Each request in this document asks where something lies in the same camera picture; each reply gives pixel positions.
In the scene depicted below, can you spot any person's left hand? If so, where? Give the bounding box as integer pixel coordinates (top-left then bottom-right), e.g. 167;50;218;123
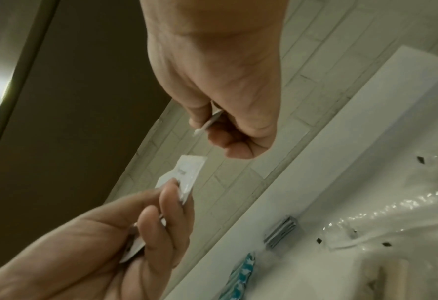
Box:
0;178;196;300

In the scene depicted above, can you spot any pile of mixed clear packets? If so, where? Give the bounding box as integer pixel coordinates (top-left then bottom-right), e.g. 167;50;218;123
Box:
317;149;438;300

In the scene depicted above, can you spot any stack of small white sachets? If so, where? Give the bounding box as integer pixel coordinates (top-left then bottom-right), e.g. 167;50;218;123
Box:
120;154;208;264

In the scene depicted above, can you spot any person's right hand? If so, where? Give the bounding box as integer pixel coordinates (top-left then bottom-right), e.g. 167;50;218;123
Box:
140;0;291;161

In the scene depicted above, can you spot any torn white sachet strip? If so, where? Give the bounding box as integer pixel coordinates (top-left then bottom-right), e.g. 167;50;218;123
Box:
193;108;225;138

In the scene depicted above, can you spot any stack of large white sachets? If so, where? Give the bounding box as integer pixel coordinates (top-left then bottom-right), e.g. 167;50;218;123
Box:
263;215;299;250

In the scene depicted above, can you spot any grey board yellow edge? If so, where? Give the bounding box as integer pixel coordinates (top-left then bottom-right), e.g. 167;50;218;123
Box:
0;0;175;261

